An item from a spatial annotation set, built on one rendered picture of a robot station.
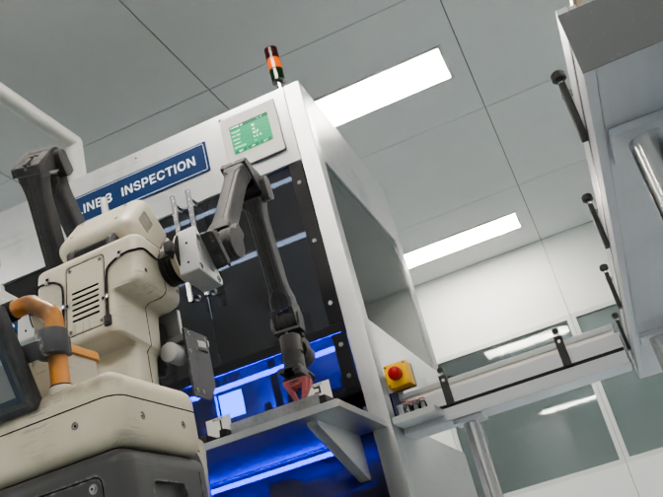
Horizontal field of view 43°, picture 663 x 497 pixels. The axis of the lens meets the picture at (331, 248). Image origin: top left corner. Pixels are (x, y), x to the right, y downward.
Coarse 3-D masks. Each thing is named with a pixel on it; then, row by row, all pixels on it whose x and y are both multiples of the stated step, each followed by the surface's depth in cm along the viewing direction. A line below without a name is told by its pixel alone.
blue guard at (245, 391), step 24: (264, 360) 264; (336, 360) 256; (216, 384) 268; (240, 384) 265; (264, 384) 262; (312, 384) 256; (336, 384) 253; (216, 408) 265; (240, 408) 262; (264, 408) 259
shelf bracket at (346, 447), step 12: (324, 432) 219; (336, 432) 227; (348, 432) 237; (324, 444) 223; (336, 444) 224; (348, 444) 233; (360, 444) 243; (336, 456) 228; (348, 456) 229; (360, 456) 239; (348, 468) 233; (360, 468) 235; (360, 480) 239
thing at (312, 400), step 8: (296, 400) 216; (304, 400) 215; (312, 400) 214; (280, 408) 217; (288, 408) 216; (296, 408) 215; (304, 408) 215; (256, 416) 219; (264, 416) 218; (272, 416) 217; (280, 416) 216; (232, 424) 221; (240, 424) 220; (248, 424) 219; (256, 424) 218; (232, 432) 220
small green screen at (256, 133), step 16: (240, 112) 297; (256, 112) 294; (272, 112) 292; (224, 128) 297; (240, 128) 295; (256, 128) 292; (272, 128) 290; (224, 144) 295; (240, 144) 293; (256, 144) 290; (272, 144) 288; (256, 160) 288
